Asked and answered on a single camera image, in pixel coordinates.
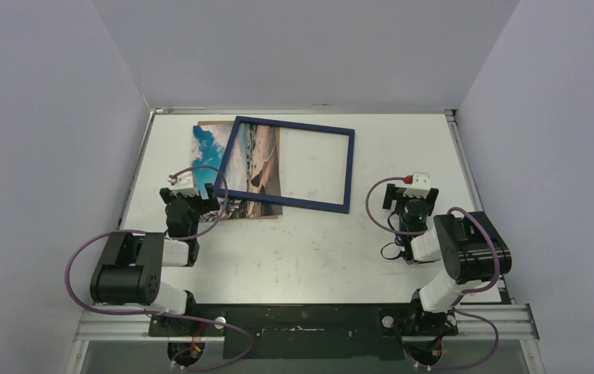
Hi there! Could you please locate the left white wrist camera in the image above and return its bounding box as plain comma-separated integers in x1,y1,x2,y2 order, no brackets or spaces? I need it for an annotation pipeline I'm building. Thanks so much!
168,171,200,197

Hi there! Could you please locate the aluminium front rail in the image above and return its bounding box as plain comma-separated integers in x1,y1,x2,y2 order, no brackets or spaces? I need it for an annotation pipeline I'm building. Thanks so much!
74,304,540,342

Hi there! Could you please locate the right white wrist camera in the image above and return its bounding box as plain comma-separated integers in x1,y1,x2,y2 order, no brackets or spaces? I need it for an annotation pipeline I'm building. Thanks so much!
402,172,431,199

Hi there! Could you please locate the blue wooden picture frame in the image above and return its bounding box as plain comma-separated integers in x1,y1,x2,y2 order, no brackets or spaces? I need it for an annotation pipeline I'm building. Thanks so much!
214,115,355,214

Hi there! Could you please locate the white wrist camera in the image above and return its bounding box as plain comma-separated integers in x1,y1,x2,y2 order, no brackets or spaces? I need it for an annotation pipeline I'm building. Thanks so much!
402,172,431,199
168,171,200,197

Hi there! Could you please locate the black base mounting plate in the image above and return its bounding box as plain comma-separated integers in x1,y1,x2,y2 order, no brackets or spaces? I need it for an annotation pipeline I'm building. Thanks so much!
148,302,458,360

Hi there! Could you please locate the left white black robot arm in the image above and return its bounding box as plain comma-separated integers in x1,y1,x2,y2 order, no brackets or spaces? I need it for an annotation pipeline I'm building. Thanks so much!
90,183,221,336

